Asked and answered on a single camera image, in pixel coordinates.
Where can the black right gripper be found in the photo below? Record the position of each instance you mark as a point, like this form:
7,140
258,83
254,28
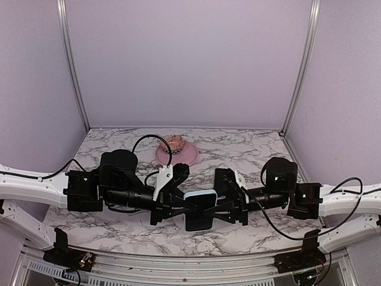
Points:
240,208

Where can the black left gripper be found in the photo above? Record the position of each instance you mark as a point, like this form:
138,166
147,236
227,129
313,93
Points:
167,201

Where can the light blue phone case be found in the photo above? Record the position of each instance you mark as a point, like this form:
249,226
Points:
203,199

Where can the black smartphone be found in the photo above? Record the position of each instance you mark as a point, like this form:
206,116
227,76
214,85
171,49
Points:
219,185

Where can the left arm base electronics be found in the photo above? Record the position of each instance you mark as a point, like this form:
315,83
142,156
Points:
61,254

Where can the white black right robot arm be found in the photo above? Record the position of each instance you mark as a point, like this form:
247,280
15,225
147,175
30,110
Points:
358,202

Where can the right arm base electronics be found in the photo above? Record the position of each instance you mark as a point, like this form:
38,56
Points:
308,256

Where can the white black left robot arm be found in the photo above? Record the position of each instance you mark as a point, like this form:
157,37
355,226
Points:
113,183

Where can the pink plate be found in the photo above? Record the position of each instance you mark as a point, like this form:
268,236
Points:
188,155

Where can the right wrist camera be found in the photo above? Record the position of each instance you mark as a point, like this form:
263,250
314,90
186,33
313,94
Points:
235,181

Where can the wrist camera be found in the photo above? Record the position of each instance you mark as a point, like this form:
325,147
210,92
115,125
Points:
170,177
235,181

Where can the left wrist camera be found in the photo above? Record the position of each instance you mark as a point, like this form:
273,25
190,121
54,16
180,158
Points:
170,177

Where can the aluminium table front rail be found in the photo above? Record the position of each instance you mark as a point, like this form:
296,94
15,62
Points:
111,268

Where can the right aluminium frame post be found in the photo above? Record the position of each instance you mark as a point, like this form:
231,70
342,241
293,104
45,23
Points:
303,67

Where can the aluminium frame post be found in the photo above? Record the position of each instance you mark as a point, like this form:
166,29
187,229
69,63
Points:
303,67
65,34

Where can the left aluminium frame post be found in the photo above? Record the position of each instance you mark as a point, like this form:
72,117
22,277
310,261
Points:
65,34

